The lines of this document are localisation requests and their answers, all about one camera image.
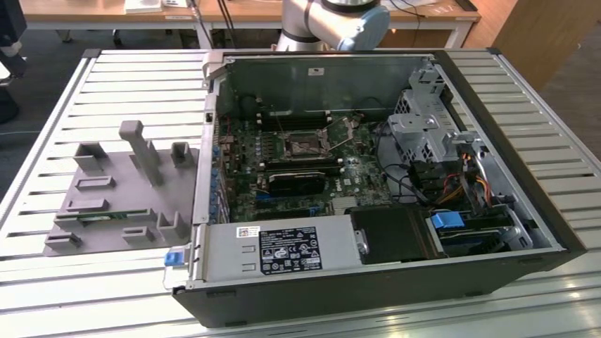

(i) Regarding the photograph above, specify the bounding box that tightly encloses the black expansion slot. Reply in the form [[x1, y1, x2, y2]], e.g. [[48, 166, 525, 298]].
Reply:
[[265, 158, 342, 174]]

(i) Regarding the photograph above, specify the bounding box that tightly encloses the CPU socket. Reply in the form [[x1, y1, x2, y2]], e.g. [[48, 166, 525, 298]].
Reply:
[[278, 131, 330, 161]]

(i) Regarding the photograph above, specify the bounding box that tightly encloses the black RAM slot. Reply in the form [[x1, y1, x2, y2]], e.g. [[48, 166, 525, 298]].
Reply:
[[256, 111, 330, 130]]

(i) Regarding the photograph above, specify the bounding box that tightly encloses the black graphics card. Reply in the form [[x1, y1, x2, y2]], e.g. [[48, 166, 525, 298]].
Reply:
[[268, 170, 326, 198]]

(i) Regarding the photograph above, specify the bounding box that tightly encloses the green motherboard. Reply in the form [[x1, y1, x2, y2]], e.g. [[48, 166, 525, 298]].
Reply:
[[217, 115, 393, 223]]

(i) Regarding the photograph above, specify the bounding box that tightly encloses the small silver heatsink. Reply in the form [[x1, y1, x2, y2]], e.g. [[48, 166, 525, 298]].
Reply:
[[333, 196, 360, 213]]

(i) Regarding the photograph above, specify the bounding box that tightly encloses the metal socket cover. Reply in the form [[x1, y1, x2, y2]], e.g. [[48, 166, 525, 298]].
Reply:
[[321, 118, 365, 145]]

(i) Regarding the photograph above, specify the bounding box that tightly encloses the silver power supply unit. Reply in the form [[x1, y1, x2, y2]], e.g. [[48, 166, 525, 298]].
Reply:
[[186, 213, 365, 283]]

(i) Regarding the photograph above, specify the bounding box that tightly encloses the black plastic shroud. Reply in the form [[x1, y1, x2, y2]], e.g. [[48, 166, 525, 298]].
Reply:
[[349, 206, 445, 265]]

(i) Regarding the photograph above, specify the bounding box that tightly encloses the metal drive cage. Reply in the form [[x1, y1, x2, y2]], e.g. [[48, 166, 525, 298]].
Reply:
[[386, 68, 475, 163]]

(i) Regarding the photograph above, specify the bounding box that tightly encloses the hard disk in blue carrier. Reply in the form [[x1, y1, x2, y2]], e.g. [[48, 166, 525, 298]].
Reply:
[[427, 210, 513, 257]]

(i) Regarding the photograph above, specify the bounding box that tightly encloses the blue case latch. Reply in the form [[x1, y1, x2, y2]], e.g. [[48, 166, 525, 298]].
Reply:
[[164, 247, 186, 268]]

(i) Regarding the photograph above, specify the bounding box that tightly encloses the black open PC case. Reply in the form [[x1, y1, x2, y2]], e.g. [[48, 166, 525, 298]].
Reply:
[[161, 47, 587, 330]]

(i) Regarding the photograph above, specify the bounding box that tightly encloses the grey parts rack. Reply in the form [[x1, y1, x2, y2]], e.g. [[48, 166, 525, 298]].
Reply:
[[41, 120, 201, 256]]

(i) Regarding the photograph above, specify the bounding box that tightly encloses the green RAM stick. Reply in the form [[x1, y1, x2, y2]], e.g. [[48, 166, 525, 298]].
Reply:
[[77, 210, 149, 224]]

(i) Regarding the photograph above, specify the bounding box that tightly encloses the white box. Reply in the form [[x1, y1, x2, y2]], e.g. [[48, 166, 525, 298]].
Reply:
[[122, 0, 164, 15]]

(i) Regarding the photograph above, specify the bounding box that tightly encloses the wooden desk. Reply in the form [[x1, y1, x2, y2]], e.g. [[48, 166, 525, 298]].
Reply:
[[21, 0, 481, 50]]

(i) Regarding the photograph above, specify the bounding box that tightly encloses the wooden cabinet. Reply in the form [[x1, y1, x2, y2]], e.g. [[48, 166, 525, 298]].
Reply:
[[489, 0, 601, 93]]

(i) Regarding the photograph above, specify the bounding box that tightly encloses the black equipment stand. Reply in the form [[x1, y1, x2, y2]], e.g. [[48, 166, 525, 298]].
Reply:
[[0, 0, 30, 125]]

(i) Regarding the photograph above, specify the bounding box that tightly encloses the black wire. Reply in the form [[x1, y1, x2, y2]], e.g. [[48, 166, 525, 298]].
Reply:
[[373, 122, 426, 206]]

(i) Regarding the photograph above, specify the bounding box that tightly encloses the coloured wire bundle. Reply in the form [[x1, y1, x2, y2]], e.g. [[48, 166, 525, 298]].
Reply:
[[434, 150, 494, 209]]

